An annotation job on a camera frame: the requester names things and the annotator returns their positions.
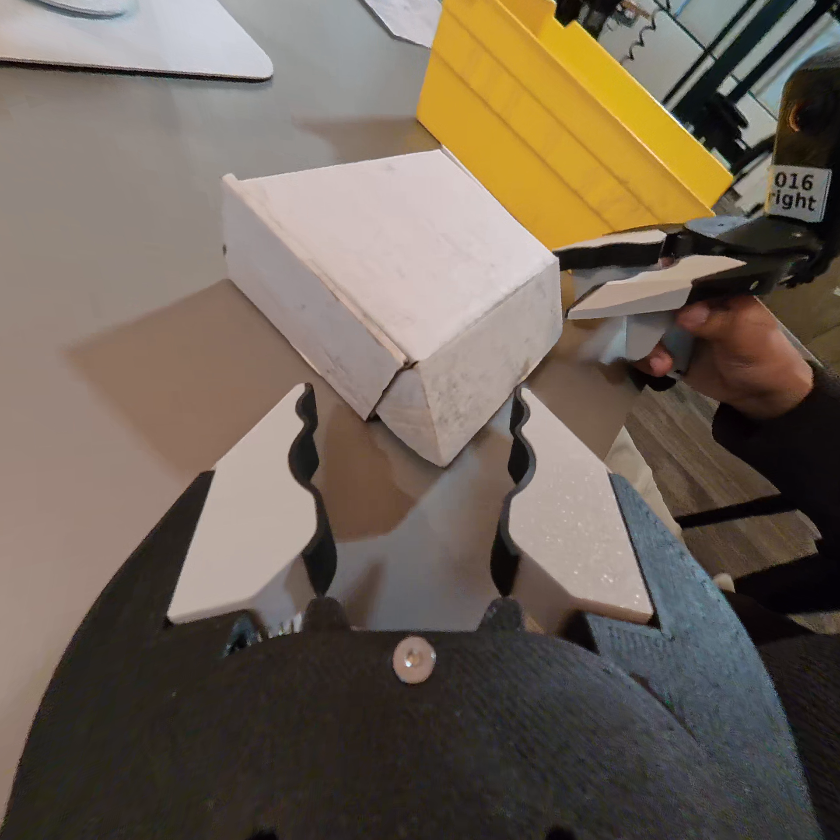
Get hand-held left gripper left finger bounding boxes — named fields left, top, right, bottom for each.
left=166, top=382, right=339, bottom=634

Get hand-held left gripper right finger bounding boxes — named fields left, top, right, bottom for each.
left=490, top=386, right=655, bottom=636

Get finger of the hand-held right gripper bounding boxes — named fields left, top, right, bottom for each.
left=566, top=256, right=749, bottom=321
left=553, top=227, right=672, bottom=272

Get yellow plastic bin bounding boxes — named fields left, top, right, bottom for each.
left=416, top=0, right=735, bottom=250

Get white cardboard mailer box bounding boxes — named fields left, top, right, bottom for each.
left=221, top=149, right=564, bottom=468

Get person's right forearm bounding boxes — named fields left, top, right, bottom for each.
left=712, top=361, right=840, bottom=546

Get grey desk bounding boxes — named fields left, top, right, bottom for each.
left=0, top=0, right=634, bottom=775

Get person's right hand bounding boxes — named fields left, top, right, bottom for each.
left=632, top=301, right=816, bottom=422

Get person's beige trousers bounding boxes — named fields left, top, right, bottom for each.
left=604, top=427, right=683, bottom=536

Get blue-edged paper sheet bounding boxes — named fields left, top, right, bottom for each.
left=361, top=0, right=444, bottom=48

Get white document stand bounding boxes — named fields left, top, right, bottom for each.
left=0, top=0, right=274, bottom=82

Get black metal frame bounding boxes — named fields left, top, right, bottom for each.
left=663, top=0, right=840, bottom=173

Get black coiled cable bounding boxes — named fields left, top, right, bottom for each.
left=620, top=13, right=658, bottom=61

